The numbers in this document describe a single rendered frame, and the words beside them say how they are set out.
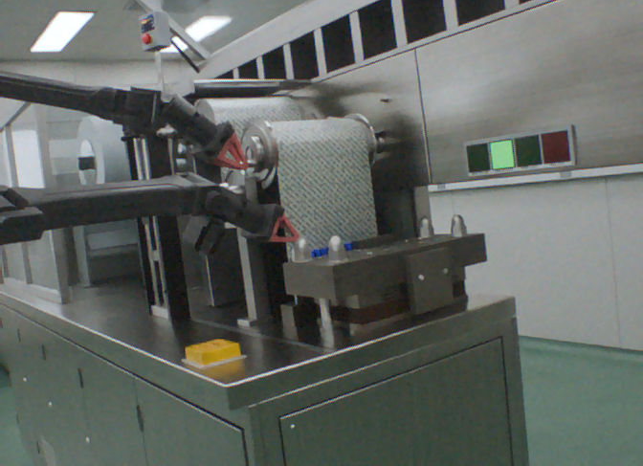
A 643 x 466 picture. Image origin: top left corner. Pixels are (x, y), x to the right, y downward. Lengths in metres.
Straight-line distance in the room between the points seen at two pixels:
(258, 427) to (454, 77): 0.79
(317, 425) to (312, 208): 0.47
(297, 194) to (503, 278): 3.17
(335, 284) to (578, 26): 0.60
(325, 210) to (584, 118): 0.54
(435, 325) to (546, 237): 2.96
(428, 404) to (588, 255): 2.85
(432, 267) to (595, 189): 2.72
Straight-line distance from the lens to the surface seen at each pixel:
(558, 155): 1.19
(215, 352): 1.07
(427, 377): 1.19
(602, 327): 4.03
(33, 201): 0.93
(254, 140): 1.30
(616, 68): 1.15
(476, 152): 1.31
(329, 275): 1.11
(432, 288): 1.23
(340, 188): 1.36
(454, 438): 1.27
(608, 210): 3.86
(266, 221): 1.22
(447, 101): 1.37
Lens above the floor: 1.16
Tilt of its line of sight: 3 degrees down
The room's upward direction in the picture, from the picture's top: 7 degrees counter-clockwise
